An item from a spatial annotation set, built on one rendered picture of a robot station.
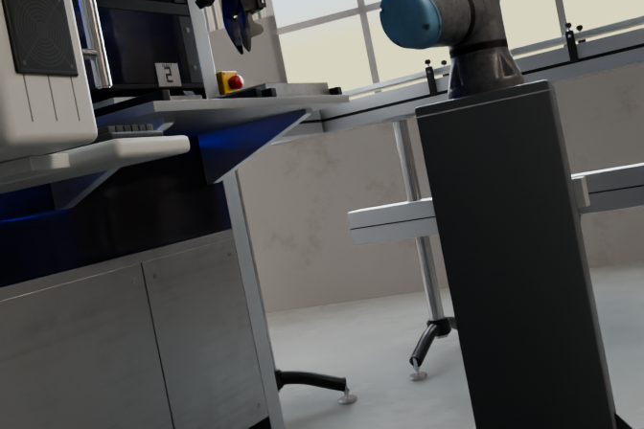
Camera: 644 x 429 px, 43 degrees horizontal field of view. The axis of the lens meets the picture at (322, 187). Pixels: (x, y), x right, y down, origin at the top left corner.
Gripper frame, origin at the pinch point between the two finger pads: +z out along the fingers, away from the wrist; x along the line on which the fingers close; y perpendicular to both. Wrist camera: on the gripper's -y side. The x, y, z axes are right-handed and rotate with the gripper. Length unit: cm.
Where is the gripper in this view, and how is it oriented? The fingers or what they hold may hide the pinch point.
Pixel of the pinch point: (241, 47)
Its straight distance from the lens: 203.1
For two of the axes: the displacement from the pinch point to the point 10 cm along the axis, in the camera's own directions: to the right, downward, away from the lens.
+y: 7.8, -1.7, 6.0
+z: 2.0, 9.8, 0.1
